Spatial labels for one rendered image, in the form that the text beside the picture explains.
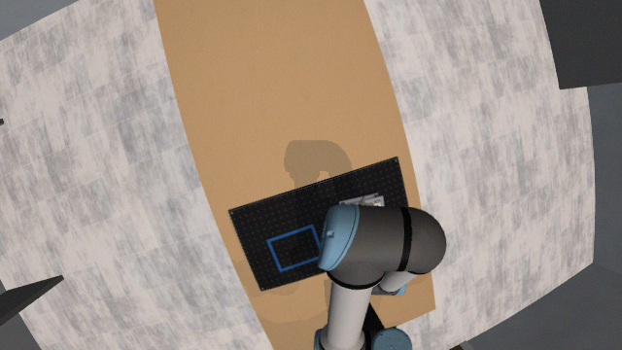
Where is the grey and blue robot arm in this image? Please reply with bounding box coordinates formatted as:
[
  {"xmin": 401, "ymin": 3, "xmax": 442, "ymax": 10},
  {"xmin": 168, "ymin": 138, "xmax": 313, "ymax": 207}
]
[{"xmin": 314, "ymin": 204, "xmax": 446, "ymax": 350}]

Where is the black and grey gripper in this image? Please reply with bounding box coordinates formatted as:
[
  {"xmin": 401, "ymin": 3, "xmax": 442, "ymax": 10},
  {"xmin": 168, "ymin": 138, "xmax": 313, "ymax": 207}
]
[{"xmin": 358, "ymin": 196, "xmax": 374, "ymax": 206}]

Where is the blue tape outline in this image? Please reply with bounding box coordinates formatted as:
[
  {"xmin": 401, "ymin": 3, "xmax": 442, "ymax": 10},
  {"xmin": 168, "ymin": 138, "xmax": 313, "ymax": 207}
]
[{"xmin": 266, "ymin": 225, "xmax": 320, "ymax": 272}]

